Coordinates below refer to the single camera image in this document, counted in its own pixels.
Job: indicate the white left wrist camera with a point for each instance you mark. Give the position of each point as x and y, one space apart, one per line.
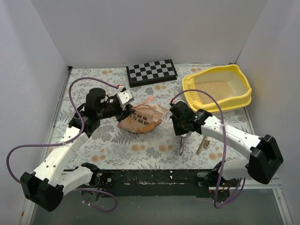
124 96

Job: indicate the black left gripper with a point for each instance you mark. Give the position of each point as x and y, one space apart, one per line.
123 113

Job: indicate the floral patterned table mat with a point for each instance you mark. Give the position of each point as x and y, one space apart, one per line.
146 139

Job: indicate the silver metal scoop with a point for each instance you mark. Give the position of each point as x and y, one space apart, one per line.
183 138

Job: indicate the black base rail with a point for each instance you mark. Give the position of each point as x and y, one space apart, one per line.
153 182

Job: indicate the small brown wooden ruler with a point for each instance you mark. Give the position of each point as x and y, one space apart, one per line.
204 143

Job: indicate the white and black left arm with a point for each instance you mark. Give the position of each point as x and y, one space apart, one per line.
47 184

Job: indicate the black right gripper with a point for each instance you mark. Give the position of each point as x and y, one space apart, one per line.
177 126

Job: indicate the pink cat litter bag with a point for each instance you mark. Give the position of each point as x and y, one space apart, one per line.
147 116

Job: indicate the black and silver chessboard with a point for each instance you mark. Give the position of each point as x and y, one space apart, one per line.
151 73

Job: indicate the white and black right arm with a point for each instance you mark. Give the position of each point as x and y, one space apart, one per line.
262 156

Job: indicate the yellow and white litter box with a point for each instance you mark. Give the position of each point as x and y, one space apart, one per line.
226 84

